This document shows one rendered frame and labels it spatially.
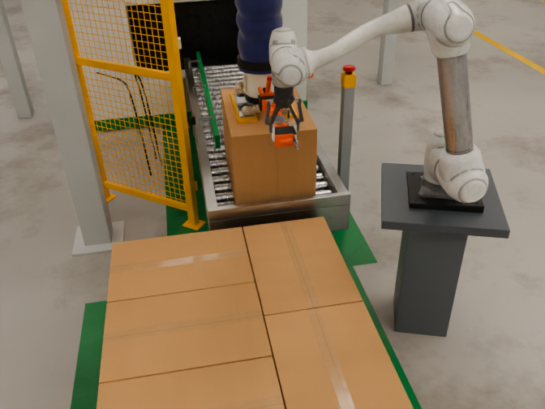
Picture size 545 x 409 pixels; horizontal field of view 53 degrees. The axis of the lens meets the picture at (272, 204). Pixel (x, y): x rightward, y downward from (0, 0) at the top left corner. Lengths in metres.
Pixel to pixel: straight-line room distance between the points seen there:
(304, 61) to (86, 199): 1.86
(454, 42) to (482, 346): 1.55
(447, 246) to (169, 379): 1.31
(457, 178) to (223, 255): 1.03
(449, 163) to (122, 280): 1.39
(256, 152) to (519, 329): 1.58
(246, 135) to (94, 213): 1.27
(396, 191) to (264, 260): 0.66
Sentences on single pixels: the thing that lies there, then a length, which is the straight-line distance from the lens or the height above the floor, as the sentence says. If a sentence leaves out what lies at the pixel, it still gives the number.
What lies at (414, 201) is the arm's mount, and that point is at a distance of 2.39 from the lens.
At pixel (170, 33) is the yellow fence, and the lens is 3.03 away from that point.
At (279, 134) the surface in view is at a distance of 2.16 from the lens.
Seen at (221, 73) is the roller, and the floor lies 0.55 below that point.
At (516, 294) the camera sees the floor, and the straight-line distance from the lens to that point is 3.26.
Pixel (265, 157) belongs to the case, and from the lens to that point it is 2.57.
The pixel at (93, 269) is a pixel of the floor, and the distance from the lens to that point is 3.38.
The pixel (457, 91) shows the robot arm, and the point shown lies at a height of 1.31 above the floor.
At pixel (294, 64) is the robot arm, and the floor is 1.44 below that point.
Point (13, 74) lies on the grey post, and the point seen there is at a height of 0.42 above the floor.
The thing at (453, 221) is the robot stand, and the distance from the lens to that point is 2.35.
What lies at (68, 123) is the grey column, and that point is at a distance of 3.16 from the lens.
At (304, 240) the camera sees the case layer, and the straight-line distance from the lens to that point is 2.49.
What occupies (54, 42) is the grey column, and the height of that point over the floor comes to 1.26.
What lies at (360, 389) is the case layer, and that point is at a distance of 1.92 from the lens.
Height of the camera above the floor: 2.05
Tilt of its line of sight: 33 degrees down
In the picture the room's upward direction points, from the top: 2 degrees counter-clockwise
